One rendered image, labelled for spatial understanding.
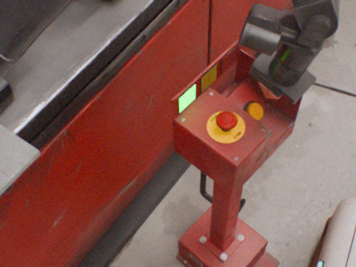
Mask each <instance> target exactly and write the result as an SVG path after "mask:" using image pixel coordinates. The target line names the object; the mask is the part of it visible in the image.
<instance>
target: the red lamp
mask: <svg viewBox="0 0 356 267"><path fill-rule="evenodd" d="M237 50H238V46H237V47H236V48H235V49H233V50H232V52H230V54H228V55H226V56H225V57H224V58H223V59H222V72H221V74H223V73H224V72H225V71H226V70H227V69H228V68H230V67H231V65H232V64H233V63H234V62H235V61H236V57H237Z"/></svg>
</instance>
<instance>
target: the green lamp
mask: <svg viewBox="0 0 356 267"><path fill-rule="evenodd" d="M194 99H196V85H194V86H193V87H192V88H190V89H189V90H188V91H187V92H186V93H185V94H183V96H181V97H180V99H179V113H181V111H183V109H185V108H186V107H187V106H188V105H189V104H190V103H192V101H193V100H194Z"/></svg>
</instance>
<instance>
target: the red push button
mask: <svg viewBox="0 0 356 267"><path fill-rule="evenodd" d="M237 122H238V120H237V117H236V115H235V114H234V113H233V112H230V111H223V112H220V113H219V114H218V115H217V117H216V124H217V126H218V127H219V128H220V129H221V130H222V131H225V132H228V131H230V130H231V129H232V128H234V127H235V126H236V125H237Z"/></svg>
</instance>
